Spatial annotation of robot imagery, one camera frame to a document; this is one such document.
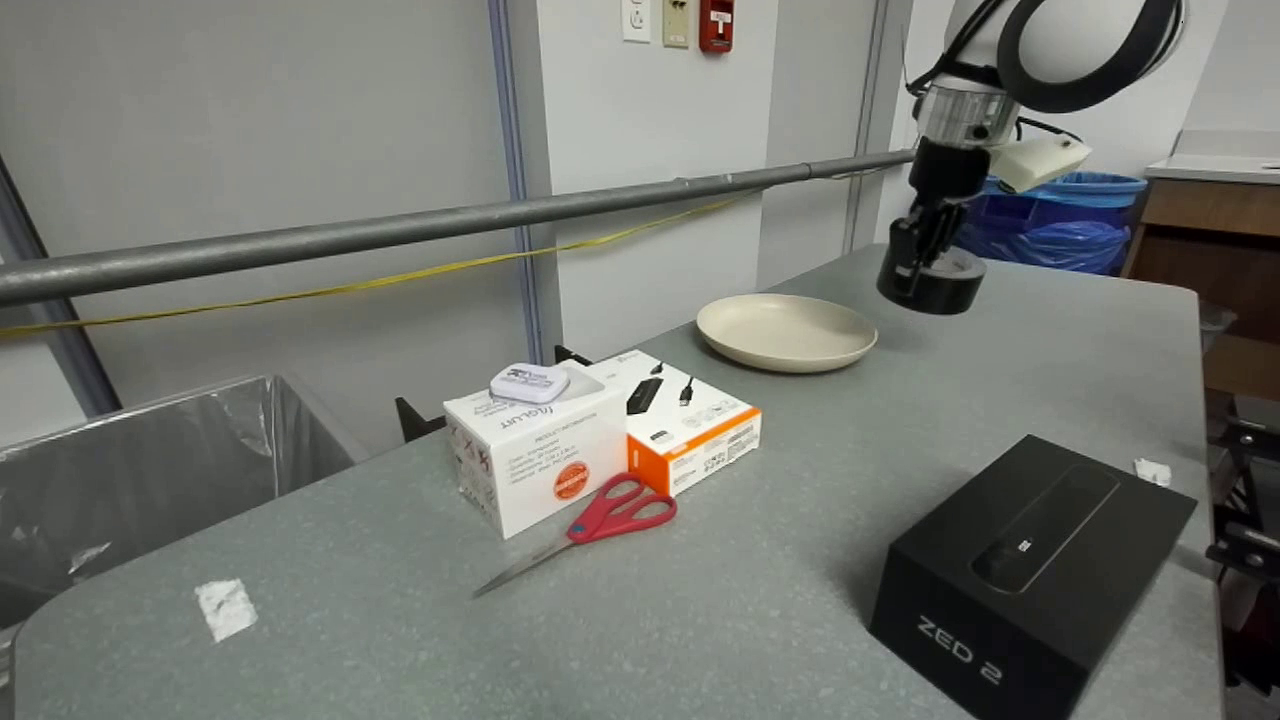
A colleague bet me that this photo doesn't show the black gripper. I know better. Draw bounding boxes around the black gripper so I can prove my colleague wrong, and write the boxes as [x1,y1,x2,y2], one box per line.
[888,134,995,285]

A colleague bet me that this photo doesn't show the black masking tape roll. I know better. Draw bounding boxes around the black masking tape roll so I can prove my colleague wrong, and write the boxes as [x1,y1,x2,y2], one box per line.
[873,243,990,321]

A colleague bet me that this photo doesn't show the beige round plate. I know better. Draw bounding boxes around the beige round plate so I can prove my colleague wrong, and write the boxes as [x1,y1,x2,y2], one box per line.
[691,291,883,381]

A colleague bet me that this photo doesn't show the blue lined trash bin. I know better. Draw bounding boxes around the blue lined trash bin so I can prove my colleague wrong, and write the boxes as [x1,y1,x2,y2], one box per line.
[954,167,1149,282]

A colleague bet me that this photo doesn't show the wooden desk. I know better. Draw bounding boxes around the wooden desk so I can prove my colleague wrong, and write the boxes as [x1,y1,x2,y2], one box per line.
[1123,130,1280,405]

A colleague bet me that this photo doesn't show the red fire alarm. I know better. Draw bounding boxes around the red fire alarm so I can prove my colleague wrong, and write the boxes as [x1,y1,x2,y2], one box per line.
[698,0,742,59]

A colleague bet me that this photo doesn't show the white and orange box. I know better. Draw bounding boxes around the white and orange box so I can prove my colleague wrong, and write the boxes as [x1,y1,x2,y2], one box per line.
[584,347,768,506]

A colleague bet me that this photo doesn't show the black ZED 2 box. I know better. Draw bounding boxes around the black ZED 2 box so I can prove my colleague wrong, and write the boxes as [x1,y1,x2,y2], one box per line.
[869,431,1201,720]

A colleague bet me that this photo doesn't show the small white device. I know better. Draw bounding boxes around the small white device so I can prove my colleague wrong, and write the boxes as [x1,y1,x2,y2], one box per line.
[486,362,578,413]

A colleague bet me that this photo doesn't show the white cardboard box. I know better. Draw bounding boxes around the white cardboard box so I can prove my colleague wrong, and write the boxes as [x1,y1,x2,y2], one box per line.
[441,362,631,545]

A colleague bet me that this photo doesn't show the grey bin with clear liner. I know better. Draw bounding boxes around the grey bin with clear liner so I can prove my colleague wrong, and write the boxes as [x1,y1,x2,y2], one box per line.
[0,371,359,632]

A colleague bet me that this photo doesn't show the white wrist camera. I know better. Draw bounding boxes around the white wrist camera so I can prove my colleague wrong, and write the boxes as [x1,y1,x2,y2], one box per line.
[986,130,1098,195]

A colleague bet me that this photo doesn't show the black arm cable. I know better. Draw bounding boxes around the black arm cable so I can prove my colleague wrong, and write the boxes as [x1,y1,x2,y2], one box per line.
[909,0,1188,115]

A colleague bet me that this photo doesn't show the beige wall plate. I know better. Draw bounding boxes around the beige wall plate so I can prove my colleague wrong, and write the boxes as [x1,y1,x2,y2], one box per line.
[659,0,698,53]

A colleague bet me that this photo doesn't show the red handled scissors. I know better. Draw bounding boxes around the red handled scissors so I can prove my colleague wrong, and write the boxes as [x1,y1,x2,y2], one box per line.
[471,470,679,599]

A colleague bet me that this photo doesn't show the grey metal rail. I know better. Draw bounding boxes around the grey metal rail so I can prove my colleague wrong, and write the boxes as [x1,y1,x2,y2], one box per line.
[0,144,927,312]

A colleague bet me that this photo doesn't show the yellow cable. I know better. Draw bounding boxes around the yellow cable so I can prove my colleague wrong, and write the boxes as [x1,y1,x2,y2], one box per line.
[0,195,763,344]

